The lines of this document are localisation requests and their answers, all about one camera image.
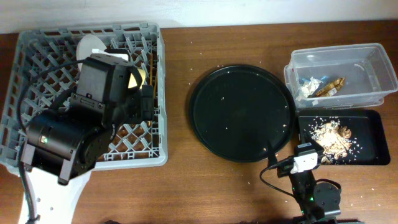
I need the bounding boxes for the yellow bowl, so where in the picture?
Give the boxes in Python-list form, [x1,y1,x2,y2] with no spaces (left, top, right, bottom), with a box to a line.
[127,68,146,89]

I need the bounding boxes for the food scraps pile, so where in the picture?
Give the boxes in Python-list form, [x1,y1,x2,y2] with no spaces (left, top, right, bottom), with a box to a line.
[308,116,362,165]

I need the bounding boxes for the wooden chopstick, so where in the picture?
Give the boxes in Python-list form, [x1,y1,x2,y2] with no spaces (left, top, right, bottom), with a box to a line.
[149,53,154,86]
[153,71,158,106]

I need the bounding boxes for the gold snack wrapper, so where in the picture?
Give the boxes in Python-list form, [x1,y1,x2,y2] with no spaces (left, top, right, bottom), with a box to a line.
[314,78,345,97]

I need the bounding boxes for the grey round plate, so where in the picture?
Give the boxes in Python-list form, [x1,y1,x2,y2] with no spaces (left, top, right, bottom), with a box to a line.
[76,34,106,60]

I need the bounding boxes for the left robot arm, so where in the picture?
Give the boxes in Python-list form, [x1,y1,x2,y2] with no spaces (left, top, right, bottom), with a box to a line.
[20,84,154,223]

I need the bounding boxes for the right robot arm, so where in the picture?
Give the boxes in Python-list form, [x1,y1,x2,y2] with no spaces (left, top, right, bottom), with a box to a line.
[260,133,341,223]

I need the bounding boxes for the clear plastic waste bin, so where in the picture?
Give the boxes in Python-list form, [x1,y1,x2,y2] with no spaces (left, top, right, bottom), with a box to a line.
[284,43,397,110]

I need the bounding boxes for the grey plastic dishwasher rack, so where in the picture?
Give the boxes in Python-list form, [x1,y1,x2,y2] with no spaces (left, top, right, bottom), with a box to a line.
[1,22,168,174]

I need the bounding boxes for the black rectangular tray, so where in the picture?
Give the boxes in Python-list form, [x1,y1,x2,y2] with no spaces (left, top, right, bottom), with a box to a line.
[298,110,391,165]

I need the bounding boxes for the blue wrapper in bin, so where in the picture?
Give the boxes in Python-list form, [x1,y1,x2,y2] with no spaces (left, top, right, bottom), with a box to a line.
[298,76,328,86]

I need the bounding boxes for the round black serving tray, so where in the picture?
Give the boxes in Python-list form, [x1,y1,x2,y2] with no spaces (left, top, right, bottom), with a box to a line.
[188,65,296,162]

